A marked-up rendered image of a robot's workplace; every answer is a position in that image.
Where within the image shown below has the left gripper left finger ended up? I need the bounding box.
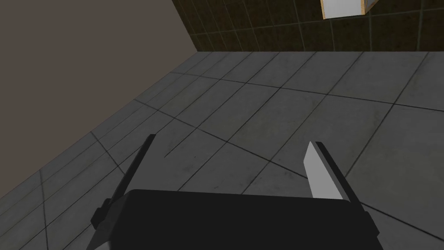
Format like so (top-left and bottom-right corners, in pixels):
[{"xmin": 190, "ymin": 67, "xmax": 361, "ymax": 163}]
[{"xmin": 110, "ymin": 133, "xmax": 157, "ymax": 205}]

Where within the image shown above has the white cabinet with wooden edge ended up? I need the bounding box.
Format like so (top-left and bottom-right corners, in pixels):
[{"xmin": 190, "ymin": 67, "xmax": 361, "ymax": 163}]
[{"xmin": 320, "ymin": 0, "xmax": 379, "ymax": 20}]

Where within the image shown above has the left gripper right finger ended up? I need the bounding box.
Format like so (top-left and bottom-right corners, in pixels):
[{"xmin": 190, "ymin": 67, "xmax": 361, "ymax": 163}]
[{"xmin": 303, "ymin": 141, "xmax": 362, "ymax": 204}]

